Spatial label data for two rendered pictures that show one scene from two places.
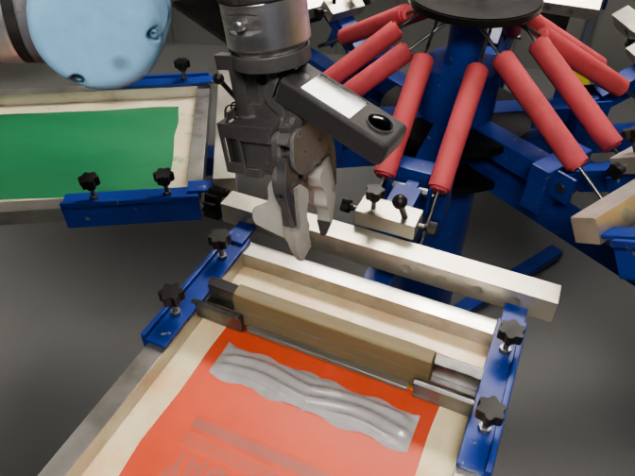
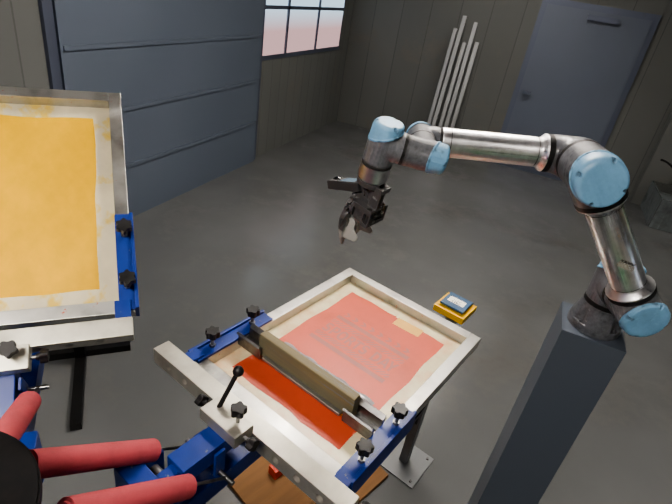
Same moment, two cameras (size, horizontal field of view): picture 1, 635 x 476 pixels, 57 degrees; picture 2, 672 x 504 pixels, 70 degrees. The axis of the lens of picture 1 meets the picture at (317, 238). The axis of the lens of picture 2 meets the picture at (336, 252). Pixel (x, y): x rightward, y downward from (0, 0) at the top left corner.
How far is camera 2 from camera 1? 1.66 m
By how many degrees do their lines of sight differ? 108
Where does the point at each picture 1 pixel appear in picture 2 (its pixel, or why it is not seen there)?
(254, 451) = (354, 361)
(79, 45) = not seen: hidden behind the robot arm
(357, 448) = (306, 349)
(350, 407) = not seen: hidden behind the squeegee
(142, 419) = (410, 390)
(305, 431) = (328, 361)
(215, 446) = (372, 368)
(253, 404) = (351, 380)
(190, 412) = (385, 386)
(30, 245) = not seen: outside the picture
